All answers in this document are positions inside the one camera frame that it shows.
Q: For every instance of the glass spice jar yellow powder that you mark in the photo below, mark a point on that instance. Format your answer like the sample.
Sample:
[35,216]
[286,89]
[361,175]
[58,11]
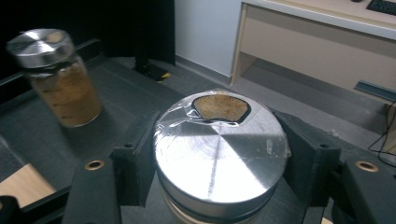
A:
[218,161]

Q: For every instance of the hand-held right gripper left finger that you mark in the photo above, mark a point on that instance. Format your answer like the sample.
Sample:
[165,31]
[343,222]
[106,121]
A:
[138,161]

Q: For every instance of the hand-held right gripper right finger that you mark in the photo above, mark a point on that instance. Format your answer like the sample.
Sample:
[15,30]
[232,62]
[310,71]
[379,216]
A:
[311,161]

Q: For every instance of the black stand base yellow marking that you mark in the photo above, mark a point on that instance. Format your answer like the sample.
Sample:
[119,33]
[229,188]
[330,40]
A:
[152,71]

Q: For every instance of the black curtain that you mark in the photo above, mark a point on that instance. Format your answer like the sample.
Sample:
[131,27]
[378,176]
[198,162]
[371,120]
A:
[93,21]

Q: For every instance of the beige office desk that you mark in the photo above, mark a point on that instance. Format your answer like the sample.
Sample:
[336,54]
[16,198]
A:
[311,53]

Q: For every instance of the glass spice jar brown powder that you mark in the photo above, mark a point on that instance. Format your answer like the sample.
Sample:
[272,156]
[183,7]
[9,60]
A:
[67,93]

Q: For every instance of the black keyboard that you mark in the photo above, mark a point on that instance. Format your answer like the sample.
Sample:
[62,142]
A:
[383,6]

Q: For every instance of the black metal shelf rack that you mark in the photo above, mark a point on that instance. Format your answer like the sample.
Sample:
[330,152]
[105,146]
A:
[130,93]

